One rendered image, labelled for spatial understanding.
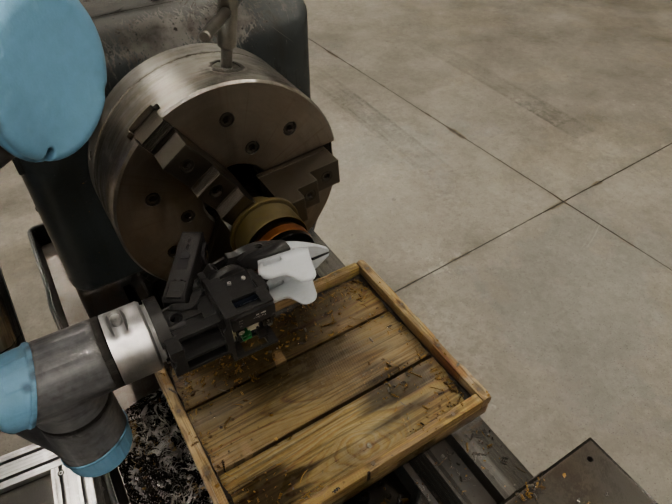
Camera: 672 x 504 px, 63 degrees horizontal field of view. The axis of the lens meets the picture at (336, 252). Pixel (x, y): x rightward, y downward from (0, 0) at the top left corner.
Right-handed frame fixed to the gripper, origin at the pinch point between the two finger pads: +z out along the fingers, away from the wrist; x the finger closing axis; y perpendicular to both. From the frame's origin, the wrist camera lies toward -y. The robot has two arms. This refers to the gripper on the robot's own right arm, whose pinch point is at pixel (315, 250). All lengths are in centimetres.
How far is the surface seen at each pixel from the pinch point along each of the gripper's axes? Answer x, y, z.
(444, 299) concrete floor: -108, -53, 81
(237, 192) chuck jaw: 5.6, -8.0, -5.7
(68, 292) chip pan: -54, -68, -32
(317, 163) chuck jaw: 2.5, -12.2, 7.3
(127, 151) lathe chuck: 10.3, -15.4, -15.2
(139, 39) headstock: 15.3, -32.2, -7.7
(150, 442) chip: -50, -18, -26
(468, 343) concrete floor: -108, -33, 75
